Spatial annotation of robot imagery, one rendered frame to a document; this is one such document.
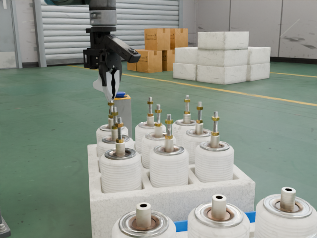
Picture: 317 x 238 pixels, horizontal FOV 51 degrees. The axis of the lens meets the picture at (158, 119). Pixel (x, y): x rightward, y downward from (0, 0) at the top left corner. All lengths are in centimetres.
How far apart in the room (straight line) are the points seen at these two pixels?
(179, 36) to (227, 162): 430
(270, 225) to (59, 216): 69
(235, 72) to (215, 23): 402
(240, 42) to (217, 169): 300
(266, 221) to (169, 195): 28
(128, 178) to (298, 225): 38
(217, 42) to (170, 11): 399
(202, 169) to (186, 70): 319
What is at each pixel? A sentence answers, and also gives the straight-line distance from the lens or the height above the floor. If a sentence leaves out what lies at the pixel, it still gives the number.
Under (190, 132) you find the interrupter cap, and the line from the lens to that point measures 96.
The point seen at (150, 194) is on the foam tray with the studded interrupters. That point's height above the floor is 18.
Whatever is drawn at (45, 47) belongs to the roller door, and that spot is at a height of 32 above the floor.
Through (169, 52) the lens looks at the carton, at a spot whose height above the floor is 27.
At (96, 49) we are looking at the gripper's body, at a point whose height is 48.
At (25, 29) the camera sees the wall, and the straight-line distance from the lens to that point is 609.
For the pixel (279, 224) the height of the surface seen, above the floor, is 24.
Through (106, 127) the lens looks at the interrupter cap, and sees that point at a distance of 103.
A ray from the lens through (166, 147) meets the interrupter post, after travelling 81.
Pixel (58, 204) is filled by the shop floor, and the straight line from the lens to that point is 115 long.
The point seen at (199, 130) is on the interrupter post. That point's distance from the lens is 95.
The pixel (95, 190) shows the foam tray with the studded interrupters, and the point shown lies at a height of 18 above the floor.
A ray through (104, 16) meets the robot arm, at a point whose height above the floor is 57.
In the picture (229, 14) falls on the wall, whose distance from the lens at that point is 744.
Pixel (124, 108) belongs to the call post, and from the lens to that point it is 116.
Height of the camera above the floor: 53
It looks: 14 degrees down
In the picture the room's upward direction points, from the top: 1 degrees counter-clockwise
